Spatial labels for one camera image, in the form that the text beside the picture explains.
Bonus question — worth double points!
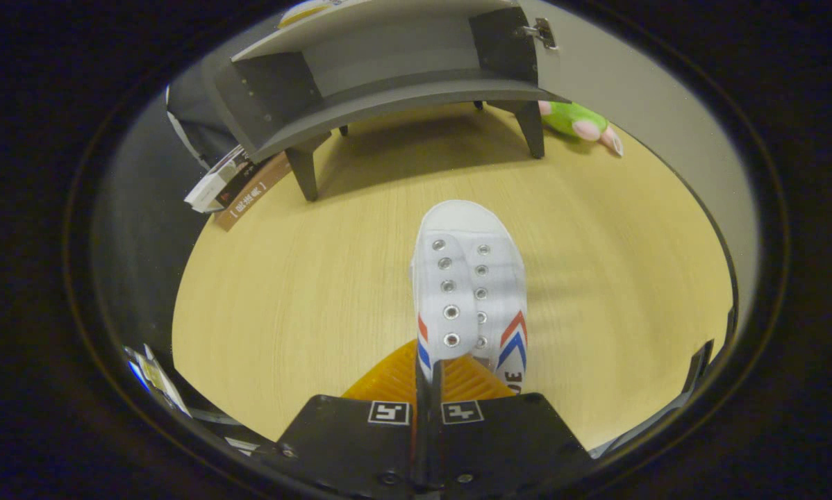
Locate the black backdrop cloth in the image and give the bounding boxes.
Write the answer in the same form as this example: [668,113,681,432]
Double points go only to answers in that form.
[166,62,240,167]

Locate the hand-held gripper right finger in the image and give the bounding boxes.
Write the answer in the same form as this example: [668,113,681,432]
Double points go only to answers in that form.
[430,354,594,500]

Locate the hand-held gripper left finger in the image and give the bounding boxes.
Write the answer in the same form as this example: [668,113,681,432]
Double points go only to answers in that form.
[277,339,431,500]

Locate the white shoe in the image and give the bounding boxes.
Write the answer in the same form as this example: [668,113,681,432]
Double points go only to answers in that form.
[410,200,529,397]

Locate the grey shoe cabinet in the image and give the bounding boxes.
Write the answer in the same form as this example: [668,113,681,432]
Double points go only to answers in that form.
[211,0,563,202]

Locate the white side table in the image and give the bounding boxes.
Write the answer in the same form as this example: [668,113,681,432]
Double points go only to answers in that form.
[124,344,193,417]

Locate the green pink plush toy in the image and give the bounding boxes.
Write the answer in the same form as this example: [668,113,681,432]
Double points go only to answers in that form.
[538,101,625,157]

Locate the brown book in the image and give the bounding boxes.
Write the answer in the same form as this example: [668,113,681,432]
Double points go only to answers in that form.
[215,151,293,232]

